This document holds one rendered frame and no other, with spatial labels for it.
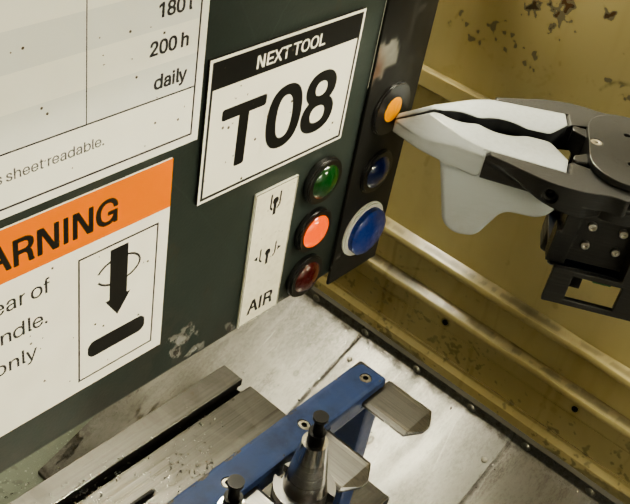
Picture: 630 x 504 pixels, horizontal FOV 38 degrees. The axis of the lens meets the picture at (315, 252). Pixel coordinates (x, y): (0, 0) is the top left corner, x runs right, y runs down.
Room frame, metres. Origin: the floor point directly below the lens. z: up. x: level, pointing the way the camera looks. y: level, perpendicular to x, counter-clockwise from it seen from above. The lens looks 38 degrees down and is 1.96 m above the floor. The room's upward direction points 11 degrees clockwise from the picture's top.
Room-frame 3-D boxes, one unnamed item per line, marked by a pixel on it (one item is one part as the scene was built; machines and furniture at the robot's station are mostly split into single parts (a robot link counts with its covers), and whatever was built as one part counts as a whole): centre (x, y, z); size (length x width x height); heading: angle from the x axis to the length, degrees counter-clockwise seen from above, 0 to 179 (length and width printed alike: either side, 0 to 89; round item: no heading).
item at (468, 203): (0.42, -0.07, 1.71); 0.09 x 0.03 x 0.06; 85
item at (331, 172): (0.40, 0.00, 1.70); 0.02 x 0.01 x 0.02; 145
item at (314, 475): (0.58, -0.04, 1.26); 0.04 x 0.04 x 0.07
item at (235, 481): (0.49, 0.03, 1.31); 0.02 x 0.02 x 0.03
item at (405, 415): (0.72, -0.13, 1.21); 0.07 x 0.05 x 0.01; 55
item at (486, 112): (0.45, -0.08, 1.71); 0.09 x 0.03 x 0.06; 85
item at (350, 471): (0.63, -0.07, 1.21); 0.07 x 0.05 x 0.01; 55
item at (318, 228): (0.40, 0.00, 1.67); 0.02 x 0.01 x 0.02; 145
